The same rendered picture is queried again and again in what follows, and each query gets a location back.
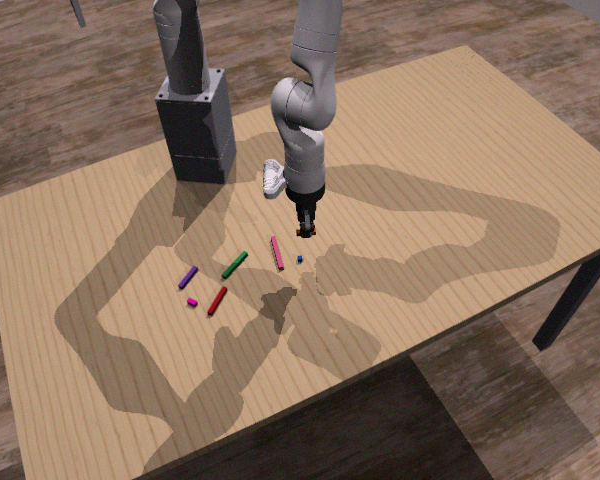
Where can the orange rod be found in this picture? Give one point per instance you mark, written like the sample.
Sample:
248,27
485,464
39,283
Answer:
298,232

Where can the green rod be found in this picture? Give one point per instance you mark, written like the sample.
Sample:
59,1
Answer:
234,265

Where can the red rod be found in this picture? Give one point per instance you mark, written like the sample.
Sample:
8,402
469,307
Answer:
217,301

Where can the pink rod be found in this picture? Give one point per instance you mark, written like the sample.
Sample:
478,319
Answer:
277,253

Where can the purple rod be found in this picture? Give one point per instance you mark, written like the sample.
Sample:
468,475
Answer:
188,277

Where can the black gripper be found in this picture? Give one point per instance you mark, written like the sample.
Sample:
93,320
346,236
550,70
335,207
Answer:
306,202

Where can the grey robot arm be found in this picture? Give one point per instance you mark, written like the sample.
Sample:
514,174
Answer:
294,103

